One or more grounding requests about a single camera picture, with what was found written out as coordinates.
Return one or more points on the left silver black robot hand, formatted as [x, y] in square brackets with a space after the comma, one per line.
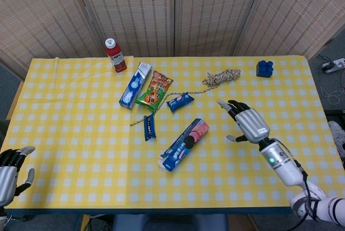
[8, 182]

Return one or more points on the woven folding screen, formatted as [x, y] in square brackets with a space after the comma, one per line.
[210, 12]

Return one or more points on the yellow white checkered tablecloth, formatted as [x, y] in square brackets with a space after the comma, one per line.
[81, 147]

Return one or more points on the red NFC juice bottle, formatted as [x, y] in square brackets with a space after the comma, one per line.
[117, 58]

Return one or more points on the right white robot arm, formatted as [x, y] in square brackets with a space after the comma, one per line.
[285, 169]

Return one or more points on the green orange snack bag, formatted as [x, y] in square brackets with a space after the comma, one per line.
[155, 93]

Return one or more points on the blue toy building block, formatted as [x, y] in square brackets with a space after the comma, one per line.
[264, 69]

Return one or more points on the blue white toothpaste box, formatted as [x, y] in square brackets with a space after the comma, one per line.
[134, 86]

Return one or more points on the white power strip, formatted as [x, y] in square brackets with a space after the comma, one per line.
[335, 65]

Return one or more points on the blue pink cookie package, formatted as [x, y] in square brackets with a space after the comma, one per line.
[186, 142]

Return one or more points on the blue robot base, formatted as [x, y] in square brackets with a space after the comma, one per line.
[167, 223]

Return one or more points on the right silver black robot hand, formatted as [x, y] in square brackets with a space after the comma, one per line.
[250, 123]

